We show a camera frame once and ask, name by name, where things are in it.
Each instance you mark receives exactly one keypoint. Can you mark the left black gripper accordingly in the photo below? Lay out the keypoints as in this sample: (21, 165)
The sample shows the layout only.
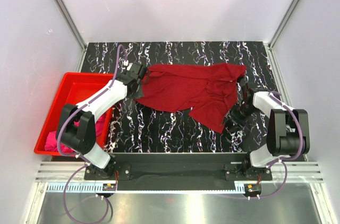
(136, 96)

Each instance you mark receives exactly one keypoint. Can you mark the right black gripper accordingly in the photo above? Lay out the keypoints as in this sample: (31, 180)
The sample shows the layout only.
(236, 127)

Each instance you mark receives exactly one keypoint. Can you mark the dark red t shirt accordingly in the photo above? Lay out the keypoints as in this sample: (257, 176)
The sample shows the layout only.
(209, 92)

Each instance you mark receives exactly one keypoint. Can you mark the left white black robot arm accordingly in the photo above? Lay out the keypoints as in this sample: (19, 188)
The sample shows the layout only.
(77, 123)

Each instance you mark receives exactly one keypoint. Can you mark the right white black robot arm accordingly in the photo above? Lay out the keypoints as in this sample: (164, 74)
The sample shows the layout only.
(288, 135)

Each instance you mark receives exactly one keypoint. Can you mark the red plastic bin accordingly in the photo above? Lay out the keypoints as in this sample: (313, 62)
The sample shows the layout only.
(74, 88)

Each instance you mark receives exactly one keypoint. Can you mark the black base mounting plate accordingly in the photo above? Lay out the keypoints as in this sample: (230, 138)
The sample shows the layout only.
(168, 163)

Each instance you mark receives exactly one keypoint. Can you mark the pink t shirt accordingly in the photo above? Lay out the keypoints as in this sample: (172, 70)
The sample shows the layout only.
(51, 141)

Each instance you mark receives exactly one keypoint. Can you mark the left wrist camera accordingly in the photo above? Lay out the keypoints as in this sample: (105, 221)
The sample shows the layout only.
(136, 71)

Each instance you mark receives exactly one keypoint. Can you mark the left aluminium frame post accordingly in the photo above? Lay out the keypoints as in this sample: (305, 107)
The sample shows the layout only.
(71, 24)

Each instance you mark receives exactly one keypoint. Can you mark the aluminium frame post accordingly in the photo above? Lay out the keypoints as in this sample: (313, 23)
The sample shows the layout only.
(283, 23)
(71, 24)

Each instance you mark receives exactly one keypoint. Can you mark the aluminium rail front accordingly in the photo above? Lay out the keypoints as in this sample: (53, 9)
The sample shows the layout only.
(70, 177)

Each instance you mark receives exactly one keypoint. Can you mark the right aluminium frame post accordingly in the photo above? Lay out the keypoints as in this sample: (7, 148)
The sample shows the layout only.
(283, 23)

